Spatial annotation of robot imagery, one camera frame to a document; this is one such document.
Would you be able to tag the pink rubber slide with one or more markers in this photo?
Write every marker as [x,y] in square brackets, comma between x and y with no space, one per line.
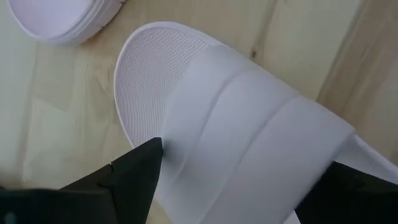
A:
[248,124]
[56,18]

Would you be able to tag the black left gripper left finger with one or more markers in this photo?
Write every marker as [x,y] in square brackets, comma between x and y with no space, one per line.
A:
[136,180]

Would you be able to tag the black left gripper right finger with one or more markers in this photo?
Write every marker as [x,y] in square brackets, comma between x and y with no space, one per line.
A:
[351,199]

